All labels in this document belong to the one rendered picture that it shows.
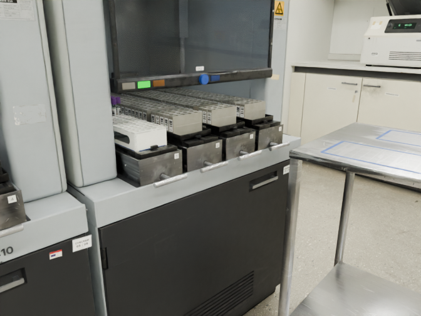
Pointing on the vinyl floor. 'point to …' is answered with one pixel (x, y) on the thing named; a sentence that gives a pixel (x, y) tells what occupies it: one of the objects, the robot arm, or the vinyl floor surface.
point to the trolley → (359, 135)
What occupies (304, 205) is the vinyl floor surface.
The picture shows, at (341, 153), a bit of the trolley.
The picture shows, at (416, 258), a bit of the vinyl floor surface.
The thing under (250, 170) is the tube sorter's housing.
